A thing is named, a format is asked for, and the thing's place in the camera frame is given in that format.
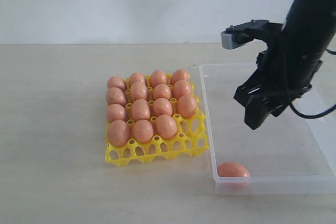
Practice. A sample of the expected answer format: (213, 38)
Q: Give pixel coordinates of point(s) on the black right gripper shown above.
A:
(284, 74)

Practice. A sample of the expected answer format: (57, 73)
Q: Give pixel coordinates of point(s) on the clear plastic container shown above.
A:
(285, 155)

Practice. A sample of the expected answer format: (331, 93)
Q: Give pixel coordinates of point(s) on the brown egg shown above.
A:
(115, 95)
(166, 127)
(143, 131)
(181, 88)
(186, 106)
(161, 91)
(140, 110)
(118, 133)
(116, 112)
(138, 90)
(162, 106)
(231, 169)

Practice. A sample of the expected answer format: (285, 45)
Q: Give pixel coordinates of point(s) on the yellow plastic egg tray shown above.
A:
(190, 138)

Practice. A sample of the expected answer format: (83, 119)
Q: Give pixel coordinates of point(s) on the brown egg packed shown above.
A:
(137, 77)
(179, 74)
(117, 82)
(158, 77)

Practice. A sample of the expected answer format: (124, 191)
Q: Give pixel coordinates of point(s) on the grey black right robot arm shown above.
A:
(308, 19)

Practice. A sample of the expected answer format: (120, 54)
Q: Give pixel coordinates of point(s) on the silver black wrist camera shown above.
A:
(259, 29)

